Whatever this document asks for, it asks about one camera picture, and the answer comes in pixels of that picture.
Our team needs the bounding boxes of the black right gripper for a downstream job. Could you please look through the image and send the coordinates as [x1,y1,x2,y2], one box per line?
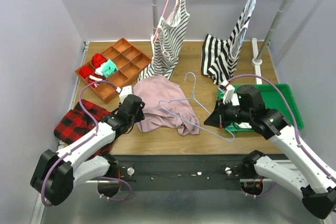
[204,98,253,128]

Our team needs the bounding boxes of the blue wire hanger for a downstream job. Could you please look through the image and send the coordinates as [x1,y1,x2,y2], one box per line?
[158,72,236,143]
[238,0,257,46]

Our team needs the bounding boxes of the mauve tank top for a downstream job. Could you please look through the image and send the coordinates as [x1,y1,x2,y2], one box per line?
[134,76,200,136]

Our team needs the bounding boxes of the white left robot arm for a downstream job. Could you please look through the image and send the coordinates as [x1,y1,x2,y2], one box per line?
[30,94,144,207]

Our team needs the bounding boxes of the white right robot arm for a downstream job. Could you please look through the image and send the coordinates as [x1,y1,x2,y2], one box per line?
[204,82,335,219]

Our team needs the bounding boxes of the wide striped black white top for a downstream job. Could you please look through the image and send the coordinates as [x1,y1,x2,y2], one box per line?
[201,11,243,84]

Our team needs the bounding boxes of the thin striped white tank top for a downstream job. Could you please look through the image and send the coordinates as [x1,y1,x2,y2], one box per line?
[138,0,190,81]

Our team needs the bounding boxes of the white garment in tray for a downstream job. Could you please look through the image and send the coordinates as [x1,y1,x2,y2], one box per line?
[233,122,251,130]

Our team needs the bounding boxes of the teal and white sock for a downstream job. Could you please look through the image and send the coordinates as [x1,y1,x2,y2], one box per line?
[95,59,118,78]

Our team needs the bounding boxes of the brown compartment organizer tray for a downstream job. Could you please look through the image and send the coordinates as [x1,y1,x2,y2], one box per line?
[75,38,153,106]

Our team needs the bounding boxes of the red white striped sock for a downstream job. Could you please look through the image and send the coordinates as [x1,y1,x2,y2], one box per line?
[88,75,104,89]

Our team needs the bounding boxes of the red black plaid shirt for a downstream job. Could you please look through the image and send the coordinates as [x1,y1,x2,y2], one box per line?
[54,99,110,145]

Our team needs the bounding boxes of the green plastic tray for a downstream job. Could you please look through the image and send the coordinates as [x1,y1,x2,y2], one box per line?
[217,83,305,133]

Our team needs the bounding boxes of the red sock rolled front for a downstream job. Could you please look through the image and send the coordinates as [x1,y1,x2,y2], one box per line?
[78,65,95,79]

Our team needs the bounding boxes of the red sock rolled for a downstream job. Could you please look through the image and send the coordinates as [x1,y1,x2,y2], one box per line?
[78,65,95,79]
[91,54,107,68]

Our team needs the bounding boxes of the red sock rolled back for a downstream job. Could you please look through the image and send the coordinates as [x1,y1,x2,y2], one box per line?
[91,54,107,68]

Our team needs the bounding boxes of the grey right rack pole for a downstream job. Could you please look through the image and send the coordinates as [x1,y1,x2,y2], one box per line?
[257,0,289,60]

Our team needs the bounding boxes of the grey rack pole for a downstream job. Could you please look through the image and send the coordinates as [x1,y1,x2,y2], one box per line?
[151,0,158,47]
[257,0,289,60]

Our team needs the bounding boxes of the grey left rack pole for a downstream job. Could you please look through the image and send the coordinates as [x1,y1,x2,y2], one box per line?
[151,0,158,47]

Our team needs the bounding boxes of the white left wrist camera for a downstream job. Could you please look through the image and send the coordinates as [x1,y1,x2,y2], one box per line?
[119,85,133,103]

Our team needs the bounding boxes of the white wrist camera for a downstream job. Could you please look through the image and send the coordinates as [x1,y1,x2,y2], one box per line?
[119,85,133,103]
[218,80,235,104]

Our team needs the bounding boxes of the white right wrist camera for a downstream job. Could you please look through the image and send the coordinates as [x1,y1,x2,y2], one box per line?
[218,80,235,104]

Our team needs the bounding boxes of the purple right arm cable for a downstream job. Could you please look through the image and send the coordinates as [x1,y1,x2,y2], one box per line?
[220,74,336,198]

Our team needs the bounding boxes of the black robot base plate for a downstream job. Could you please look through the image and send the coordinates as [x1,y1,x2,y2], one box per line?
[86,154,279,192]

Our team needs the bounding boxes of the white rack base rail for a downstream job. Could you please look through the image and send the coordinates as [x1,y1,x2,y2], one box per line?
[251,38,262,77]

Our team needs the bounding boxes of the pink wire hanger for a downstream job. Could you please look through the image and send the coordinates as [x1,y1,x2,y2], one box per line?
[153,0,189,44]

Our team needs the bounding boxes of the aluminium frame rail left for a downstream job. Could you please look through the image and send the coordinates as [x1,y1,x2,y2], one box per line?
[30,41,90,224]

